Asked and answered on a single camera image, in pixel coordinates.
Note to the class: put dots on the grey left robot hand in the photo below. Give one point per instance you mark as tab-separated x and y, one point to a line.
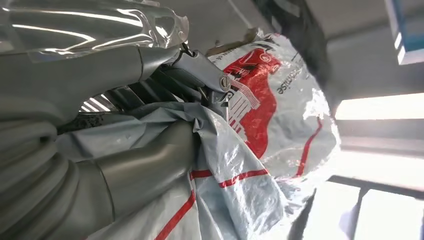
82	79

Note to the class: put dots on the grey package with red print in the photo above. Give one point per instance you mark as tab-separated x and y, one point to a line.
265	132

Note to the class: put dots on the clear plastic hand cover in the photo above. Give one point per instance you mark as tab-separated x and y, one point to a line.
82	23

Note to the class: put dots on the black scanner column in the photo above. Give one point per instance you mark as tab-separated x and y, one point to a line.
298	30

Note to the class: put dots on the blue white wall panel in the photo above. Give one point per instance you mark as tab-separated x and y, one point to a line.
409	30

